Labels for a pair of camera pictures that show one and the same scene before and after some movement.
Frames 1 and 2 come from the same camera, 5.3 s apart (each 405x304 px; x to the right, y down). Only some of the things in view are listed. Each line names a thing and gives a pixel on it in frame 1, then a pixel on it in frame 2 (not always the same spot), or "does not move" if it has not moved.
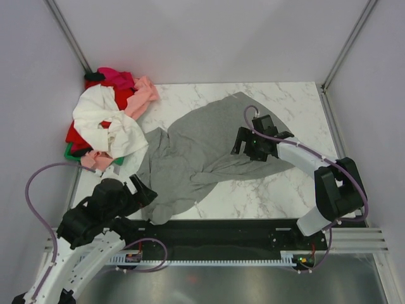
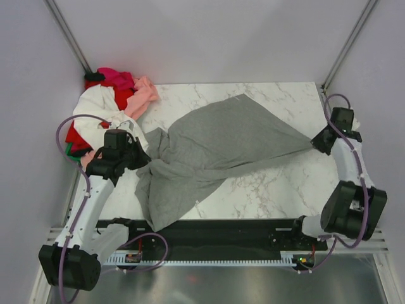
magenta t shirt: x=122 y=80 does not move
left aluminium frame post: x=62 y=25 does not move
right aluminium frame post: x=362 y=18 does not move
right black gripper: x=246 y=135 to x=316 y=143
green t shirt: x=68 y=154 does not move
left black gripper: x=145 y=196 to x=143 y=158
